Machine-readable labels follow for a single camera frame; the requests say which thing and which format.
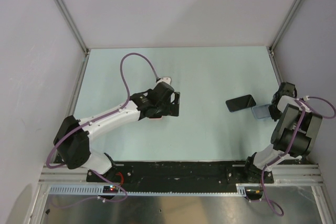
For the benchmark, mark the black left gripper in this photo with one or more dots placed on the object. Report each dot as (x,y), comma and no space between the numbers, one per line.
(174,109)

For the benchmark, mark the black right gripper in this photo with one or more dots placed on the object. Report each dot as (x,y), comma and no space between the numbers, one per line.
(274,115)

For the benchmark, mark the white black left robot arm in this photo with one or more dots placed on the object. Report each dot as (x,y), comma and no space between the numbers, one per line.
(74,138)

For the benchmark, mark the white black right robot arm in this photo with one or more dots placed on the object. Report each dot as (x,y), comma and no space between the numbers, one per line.
(293,137)

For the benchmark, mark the translucent blue phone case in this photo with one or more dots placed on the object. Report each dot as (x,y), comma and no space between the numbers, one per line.
(261,112)

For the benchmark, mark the dark blue smartphone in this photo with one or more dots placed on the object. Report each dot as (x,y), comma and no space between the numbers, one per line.
(240,103)

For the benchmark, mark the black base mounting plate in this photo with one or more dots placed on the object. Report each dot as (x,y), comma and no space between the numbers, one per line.
(181,177)

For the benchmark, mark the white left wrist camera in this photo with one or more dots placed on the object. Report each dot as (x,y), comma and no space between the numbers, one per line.
(167,80)

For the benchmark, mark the right aluminium frame post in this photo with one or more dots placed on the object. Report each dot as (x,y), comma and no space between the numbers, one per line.
(294,8)

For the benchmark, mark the aluminium frame post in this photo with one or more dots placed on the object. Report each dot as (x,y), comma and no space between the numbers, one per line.
(294,8)
(61,5)

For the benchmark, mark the aluminium front frame rail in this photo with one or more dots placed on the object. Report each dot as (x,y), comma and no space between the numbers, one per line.
(63,175)

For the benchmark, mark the white slotted cable duct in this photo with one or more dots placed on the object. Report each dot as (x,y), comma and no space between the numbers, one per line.
(104,190)

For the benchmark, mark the left aluminium frame post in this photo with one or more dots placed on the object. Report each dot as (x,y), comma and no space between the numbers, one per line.
(61,5)

